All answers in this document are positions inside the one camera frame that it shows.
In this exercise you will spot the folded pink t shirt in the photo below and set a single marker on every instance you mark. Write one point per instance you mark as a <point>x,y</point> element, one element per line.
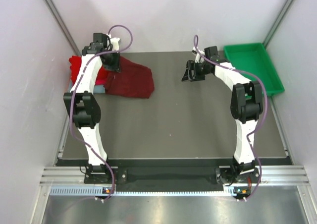
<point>100,81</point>

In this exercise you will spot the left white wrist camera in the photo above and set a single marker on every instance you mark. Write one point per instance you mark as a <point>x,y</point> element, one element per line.
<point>115,44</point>

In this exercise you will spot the left corner aluminium post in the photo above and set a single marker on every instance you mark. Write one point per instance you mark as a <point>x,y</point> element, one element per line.
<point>60,22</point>

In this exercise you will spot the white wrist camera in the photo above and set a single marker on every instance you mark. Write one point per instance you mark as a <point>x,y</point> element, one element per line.
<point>115,44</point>
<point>198,55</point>

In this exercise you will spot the folded grey blue t shirt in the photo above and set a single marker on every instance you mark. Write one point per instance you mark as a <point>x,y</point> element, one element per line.
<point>99,89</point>

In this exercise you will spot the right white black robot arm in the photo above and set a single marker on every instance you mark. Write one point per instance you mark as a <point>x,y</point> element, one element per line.
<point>246,107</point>

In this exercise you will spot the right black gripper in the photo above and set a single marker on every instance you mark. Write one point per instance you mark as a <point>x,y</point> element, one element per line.
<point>191,66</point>

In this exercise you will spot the corner aluminium post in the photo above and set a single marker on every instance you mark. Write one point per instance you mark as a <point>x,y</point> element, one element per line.
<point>277,22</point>
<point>60,22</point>

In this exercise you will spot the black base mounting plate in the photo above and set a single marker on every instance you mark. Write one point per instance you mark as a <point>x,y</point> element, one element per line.
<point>159,177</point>

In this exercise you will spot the dark red t shirt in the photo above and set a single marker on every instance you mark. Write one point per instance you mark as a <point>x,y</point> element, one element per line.
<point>133,81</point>

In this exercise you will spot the green plastic bin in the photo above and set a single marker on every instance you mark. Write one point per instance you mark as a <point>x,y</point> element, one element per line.
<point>253,58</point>

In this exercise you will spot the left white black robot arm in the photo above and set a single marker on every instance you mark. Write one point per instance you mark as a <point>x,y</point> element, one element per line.
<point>83,109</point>

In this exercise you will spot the folded bright red t shirt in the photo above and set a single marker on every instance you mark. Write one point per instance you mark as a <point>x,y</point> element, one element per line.
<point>75,64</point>

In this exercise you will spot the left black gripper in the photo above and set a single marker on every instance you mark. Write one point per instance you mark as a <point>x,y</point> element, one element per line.
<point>115,67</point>

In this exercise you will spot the slotted grey cable duct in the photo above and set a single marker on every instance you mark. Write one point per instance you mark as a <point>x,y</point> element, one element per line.
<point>104,191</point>

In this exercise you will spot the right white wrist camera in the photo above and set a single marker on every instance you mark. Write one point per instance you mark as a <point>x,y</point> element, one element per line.
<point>198,55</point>

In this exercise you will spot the aluminium frame rail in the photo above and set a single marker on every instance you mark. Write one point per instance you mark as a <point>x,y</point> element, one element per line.
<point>271,176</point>

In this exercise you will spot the right corner aluminium post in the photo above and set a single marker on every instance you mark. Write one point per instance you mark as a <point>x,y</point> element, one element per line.
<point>277,22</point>

